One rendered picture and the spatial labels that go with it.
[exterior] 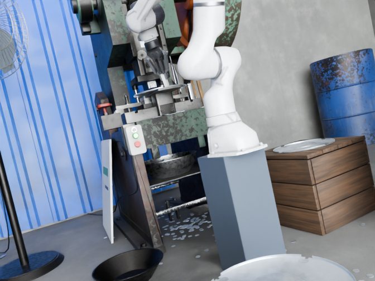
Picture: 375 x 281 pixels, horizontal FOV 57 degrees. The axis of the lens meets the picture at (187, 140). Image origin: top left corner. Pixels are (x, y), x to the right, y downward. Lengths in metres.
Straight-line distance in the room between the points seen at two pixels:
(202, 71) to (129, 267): 0.93
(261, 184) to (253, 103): 2.45
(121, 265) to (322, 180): 0.95
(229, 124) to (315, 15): 3.29
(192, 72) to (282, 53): 2.83
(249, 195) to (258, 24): 2.85
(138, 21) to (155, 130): 0.54
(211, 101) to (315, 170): 0.56
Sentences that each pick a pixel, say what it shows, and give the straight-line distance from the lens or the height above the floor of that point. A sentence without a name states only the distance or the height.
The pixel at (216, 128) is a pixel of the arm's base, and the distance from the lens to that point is 1.22.
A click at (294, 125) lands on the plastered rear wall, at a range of 3.94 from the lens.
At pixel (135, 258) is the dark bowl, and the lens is 1.66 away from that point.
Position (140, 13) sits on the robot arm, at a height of 1.07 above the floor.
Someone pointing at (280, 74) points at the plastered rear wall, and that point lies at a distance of 3.90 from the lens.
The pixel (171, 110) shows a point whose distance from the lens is 1.84.
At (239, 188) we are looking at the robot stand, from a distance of 1.20.
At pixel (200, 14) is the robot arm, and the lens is 1.23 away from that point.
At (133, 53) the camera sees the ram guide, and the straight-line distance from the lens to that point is 1.91.
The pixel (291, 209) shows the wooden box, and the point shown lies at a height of 0.10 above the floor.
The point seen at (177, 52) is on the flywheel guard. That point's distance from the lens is 2.23.
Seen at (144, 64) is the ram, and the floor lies 0.94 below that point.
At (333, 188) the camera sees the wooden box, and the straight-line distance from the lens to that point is 1.62.
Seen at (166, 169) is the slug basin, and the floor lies 0.36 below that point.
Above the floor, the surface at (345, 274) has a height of 0.24.
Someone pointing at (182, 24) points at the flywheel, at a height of 1.22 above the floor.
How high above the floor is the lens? 0.60
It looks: 3 degrees down
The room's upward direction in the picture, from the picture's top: 13 degrees counter-clockwise
